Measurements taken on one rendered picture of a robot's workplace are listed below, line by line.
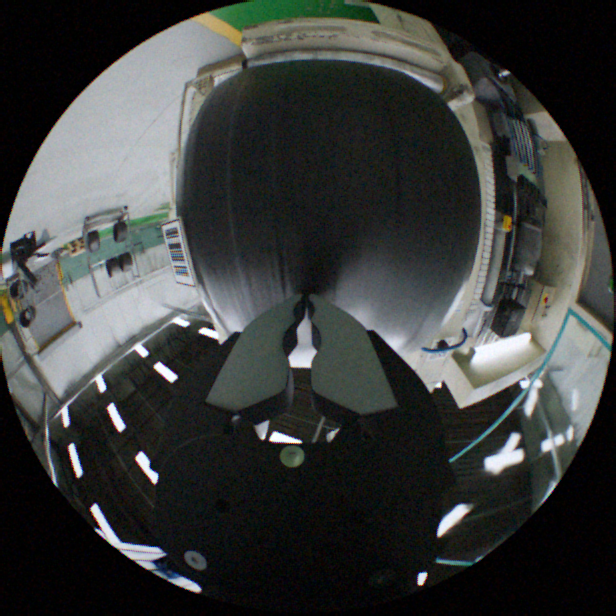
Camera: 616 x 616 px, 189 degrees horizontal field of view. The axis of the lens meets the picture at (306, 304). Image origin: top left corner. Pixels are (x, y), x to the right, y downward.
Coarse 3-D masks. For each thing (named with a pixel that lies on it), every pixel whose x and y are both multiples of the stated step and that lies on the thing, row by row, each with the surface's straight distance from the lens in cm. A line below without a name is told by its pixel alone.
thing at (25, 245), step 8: (32, 232) 84; (16, 240) 84; (24, 240) 82; (32, 240) 84; (16, 248) 83; (24, 248) 83; (32, 248) 83; (16, 256) 84; (24, 256) 83; (32, 256) 81
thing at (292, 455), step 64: (192, 448) 6; (256, 448) 5; (320, 448) 5; (384, 448) 5; (192, 512) 6; (256, 512) 5; (320, 512) 5; (384, 512) 5; (192, 576) 7; (256, 576) 6; (320, 576) 5; (384, 576) 6
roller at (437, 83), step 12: (252, 60) 39; (264, 60) 39; (276, 60) 38; (360, 60) 39; (372, 60) 40; (384, 60) 41; (396, 60) 43; (408, 72) 42; (420, 72) 43; (432, 84) 44; (444, 84) 46
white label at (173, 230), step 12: (180, 216) 15; (168, 228) 17; (180, 228) 15; (168, 240) 18; (180, 240) 16; (168, 252) 19; (180, 252) 16; (180, 264) 17; (192, 264) 16; (180, 276) 18; (192, 276) 16
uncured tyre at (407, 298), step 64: (320, 64) 22; (192, 128) 18; (256, 128) 13; (320, 128) 13; (384, 128) 14; (448, 128) 18; (192, 192) 14; (256, 192) 12; (320, 192) 11; (384, 192) 12; (448, 192) 14; (192, 256) 15; (256, 256) 12; (320, 256) 11; (384, 256) 12; (448, 256) 15; (384, 320) 16
